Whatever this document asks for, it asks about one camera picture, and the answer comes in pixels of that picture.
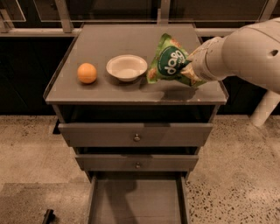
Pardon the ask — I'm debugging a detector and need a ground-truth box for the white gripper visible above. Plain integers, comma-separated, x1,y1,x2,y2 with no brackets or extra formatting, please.
180,36,230,87

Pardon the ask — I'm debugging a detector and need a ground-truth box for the green rice chip bag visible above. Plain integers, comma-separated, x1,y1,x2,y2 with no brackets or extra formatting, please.
146,33,206,88

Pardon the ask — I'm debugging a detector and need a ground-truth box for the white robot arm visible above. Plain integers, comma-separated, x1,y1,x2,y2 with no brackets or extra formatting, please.
181,17,280,94

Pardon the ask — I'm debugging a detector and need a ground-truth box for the grey drawer cabinet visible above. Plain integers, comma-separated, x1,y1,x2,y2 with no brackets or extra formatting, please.
42,24,229,182

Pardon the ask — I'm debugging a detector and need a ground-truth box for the grey top drawer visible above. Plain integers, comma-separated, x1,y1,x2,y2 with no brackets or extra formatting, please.
59,122,213,147

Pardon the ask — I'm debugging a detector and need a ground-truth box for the grey drawer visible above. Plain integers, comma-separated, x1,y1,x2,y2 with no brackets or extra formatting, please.
76,154,199,172
59,122,213,147
85,172,192,224

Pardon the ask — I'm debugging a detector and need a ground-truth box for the grey middle drawer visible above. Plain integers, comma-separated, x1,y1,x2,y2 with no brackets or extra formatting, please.
76,154,199,172

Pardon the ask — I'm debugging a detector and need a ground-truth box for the grey bottom drawer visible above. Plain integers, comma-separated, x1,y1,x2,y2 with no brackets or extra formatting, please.
85,172,192,224

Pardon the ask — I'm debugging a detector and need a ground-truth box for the white bowl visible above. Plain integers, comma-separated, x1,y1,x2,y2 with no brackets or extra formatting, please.
106,54,148,82

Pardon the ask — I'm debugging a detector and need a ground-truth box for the orange fruit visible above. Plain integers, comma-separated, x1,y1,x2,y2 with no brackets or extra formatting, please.
77,63,97,84

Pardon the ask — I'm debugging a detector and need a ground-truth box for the black object on floor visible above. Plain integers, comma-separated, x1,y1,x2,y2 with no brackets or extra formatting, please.
42,209,55,224

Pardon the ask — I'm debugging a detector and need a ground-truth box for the white pipe post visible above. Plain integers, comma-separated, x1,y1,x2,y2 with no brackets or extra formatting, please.
250,91,280,127

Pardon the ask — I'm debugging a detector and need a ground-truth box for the metal window frame rail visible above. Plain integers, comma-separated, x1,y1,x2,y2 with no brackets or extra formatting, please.
0,0,280,38

